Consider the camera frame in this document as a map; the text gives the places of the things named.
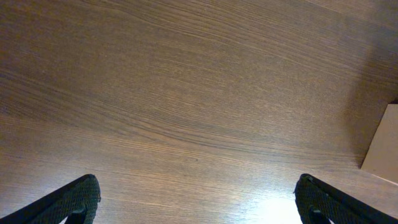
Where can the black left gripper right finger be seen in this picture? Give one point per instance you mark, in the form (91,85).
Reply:
(319,202)

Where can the brown cardboard box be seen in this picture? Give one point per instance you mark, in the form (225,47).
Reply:
(381,159)

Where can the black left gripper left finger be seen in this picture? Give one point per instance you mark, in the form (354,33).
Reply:
(74,203)

